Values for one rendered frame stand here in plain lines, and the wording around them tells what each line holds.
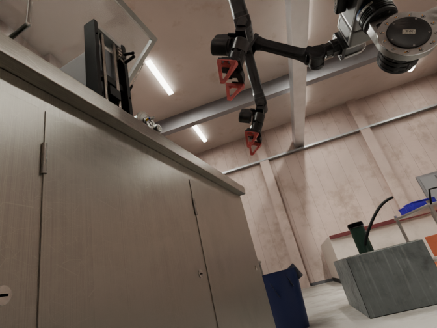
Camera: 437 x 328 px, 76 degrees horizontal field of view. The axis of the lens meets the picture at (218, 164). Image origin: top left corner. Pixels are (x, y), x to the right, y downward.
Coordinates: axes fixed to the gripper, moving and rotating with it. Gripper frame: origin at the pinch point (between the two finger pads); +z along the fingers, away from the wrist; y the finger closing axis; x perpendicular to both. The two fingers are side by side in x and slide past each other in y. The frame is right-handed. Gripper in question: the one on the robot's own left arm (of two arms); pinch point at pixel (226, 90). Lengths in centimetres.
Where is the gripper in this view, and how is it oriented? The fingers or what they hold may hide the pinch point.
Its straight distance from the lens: 94.6
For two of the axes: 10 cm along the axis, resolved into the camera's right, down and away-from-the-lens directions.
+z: -2.7, 9.2, -2.8
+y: -2.6, -3.5, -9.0
